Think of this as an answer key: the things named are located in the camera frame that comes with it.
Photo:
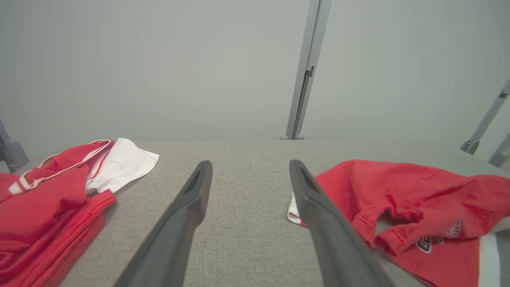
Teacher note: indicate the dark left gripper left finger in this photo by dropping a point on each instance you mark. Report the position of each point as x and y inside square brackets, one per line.
[175, 227]

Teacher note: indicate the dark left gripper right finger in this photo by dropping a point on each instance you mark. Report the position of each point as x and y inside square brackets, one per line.
[330, 239]

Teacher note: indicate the red shorts with white stripe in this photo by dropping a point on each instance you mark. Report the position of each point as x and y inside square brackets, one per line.
[418, 195]

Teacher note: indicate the red shirt with white sleeves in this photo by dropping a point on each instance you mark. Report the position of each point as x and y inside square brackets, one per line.
[40, 215]

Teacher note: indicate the grey side frame post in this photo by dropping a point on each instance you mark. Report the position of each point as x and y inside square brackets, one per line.
[14, 151]

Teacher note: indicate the grey partition post with feet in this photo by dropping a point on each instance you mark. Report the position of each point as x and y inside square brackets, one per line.
[308, 59]

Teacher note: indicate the grey slanted partition post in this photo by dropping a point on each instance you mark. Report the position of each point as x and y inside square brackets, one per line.
[501, 153]
[484, 123]

